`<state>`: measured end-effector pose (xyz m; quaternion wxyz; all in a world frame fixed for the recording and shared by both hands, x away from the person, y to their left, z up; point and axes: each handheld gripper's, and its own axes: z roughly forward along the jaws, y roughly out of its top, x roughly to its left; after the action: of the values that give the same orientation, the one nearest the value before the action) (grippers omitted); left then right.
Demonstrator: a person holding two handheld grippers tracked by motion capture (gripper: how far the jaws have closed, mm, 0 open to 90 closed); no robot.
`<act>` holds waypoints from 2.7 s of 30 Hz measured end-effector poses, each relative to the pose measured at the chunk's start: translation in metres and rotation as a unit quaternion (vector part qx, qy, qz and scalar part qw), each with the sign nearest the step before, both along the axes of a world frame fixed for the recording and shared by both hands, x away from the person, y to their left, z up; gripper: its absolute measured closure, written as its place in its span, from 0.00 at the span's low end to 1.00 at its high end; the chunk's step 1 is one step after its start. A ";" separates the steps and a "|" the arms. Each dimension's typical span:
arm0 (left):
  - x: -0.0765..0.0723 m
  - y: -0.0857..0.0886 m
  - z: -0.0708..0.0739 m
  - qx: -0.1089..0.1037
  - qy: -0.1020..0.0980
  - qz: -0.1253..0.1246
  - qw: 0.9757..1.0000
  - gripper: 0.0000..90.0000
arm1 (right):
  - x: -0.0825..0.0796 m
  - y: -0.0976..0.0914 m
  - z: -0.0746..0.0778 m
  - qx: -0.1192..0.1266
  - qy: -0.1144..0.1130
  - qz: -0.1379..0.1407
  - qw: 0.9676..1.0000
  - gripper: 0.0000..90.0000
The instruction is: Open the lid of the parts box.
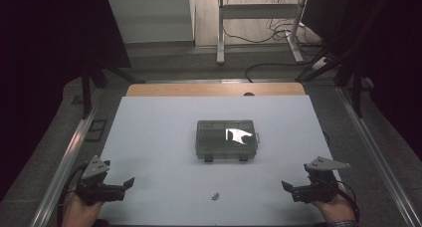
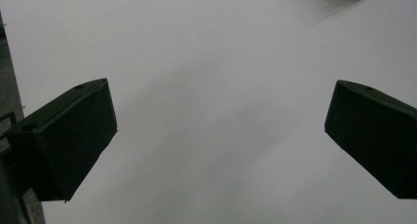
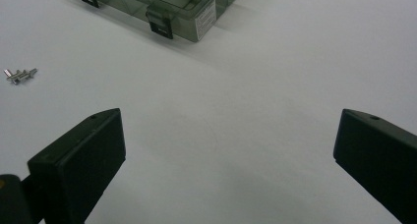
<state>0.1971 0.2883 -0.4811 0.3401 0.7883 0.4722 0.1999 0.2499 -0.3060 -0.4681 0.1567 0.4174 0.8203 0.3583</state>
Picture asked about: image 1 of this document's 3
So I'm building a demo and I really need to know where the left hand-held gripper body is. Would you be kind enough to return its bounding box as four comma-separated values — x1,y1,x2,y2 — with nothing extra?
77,155,126,207

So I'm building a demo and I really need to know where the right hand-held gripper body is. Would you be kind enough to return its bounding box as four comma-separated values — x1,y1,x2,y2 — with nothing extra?
292,156,352,203

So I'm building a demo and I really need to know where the clear grey compartment box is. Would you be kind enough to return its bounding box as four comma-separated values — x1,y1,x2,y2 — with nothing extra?
194,119,261,163

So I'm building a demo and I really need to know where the person's right hand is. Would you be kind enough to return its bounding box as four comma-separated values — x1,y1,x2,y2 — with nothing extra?
312,183,356,223

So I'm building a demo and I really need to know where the person's left hand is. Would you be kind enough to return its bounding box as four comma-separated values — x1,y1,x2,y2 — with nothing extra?
61,190,104,227

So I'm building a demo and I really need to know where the white table sheet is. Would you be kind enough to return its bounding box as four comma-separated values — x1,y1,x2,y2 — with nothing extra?
96,95,343,227

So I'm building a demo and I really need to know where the black tripod stand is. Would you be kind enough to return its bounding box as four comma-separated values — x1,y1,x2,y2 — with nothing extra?
295,47,366,119
80,59,147,120

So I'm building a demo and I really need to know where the white power strip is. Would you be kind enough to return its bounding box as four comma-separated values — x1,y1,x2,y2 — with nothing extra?
312,56,330,72

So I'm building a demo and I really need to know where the dark curtain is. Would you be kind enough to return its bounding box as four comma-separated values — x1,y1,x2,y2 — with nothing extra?
0,0,132,201
300,0,422,155

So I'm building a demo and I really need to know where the white cabinet panel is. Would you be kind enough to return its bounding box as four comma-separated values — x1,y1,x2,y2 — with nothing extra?
106,0,197,50

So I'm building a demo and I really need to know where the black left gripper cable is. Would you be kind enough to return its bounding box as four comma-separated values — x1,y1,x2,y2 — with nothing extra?
57,163,88,227

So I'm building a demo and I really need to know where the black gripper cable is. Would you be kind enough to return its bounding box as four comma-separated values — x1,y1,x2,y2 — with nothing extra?
57,163,88,227
333,179,361,223

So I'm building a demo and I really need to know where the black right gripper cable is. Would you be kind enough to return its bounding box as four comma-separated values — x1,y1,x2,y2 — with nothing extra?
333,179,361,223

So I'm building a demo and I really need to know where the aluminium rail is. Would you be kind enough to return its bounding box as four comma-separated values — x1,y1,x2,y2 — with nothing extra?
29,104,102,227
335,86,422,227

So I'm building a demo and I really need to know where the black floor frame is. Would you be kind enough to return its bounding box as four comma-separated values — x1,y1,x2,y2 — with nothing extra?
84,118,108,143

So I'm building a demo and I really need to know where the long black floor cable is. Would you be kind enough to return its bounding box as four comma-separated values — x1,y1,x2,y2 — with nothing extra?
245,62,311,84

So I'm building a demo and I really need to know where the tangle of black cables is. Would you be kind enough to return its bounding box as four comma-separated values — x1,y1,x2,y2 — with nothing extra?
222,19,323,48

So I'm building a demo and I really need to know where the white desk frame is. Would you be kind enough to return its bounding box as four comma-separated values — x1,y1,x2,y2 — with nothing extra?
216,0,311,66

